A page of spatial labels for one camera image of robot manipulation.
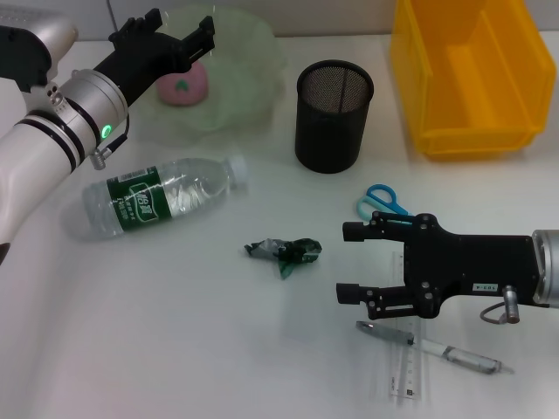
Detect right gripper connector cable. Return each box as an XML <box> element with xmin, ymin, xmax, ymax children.
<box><xmin>480</xmin><ymin>285</ymin><xmax>521</xmax><ymax>326</ymax></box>

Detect translucent green plastic bowl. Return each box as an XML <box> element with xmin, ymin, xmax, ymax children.
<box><xmin>129</xmin><ymin>6</ymin><xmax>290</xmax><ymax>146</ymax></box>

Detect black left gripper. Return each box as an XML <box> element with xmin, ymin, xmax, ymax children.
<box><xmin>93</xmin><ymin>8</ymin><xmax>218</xmax><ymax>109</ymax></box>

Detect yellow plastic storage bin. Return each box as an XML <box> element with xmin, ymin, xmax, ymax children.
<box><xmin>390</xmin><ymin>0</ymin><xmax>558</xmax><ymax>161</ymax></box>

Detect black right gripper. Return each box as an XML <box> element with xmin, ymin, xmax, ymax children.
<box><xmin>335</xmin><ymin>210</ymin><xmax>537</xmax><ymax>320</ymax></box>

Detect blue scissors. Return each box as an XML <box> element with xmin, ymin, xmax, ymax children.
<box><xmin>355</xmin><ymin>183</ymin><xmax>417</xmax><ymax>226</ymax></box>

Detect black mesh pen holder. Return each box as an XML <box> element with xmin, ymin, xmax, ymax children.
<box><xmin>294</xmin><ymin>59</ymin><xmax>376</xmax><ymax>175</ymax></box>

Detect left gripper connector cable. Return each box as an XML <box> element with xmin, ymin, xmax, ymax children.
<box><xmin>88</xmin><ymin>112</ymin><xmax>131</xmax><ymax>170</ymax></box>

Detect clear plastic ruler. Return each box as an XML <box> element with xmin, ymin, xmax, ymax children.
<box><xmin>387</xmin><ymin>251</ymin><xmax>424</xmax><ymax>399</ymax></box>

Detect gripper connector cable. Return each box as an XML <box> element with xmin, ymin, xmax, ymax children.
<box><xmin>480</xmin><ymin>285</ymin><xmax>521</xmax><ymax>326</ymax></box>
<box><xmin>88</xmin><ymin>112</ymin><xmax>131</xmax><ymax>170</ymax></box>

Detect green plastic wrapper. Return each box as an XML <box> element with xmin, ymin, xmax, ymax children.
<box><xmin>242</xmin><ymin>237</ymin><xmax>324</xmax><ymax>282</ymax></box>

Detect clear pen silver grip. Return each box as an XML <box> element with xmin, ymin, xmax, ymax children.
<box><xmin>355</xmin><ymin>319</ymin><xmax>516</xmax><ymax>376</ymax></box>

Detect clear water bottle green label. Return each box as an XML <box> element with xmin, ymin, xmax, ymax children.
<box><xmin>81</xmin><ymin>154</ymin><xmax>251</xmax><ymax>242</ymax></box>

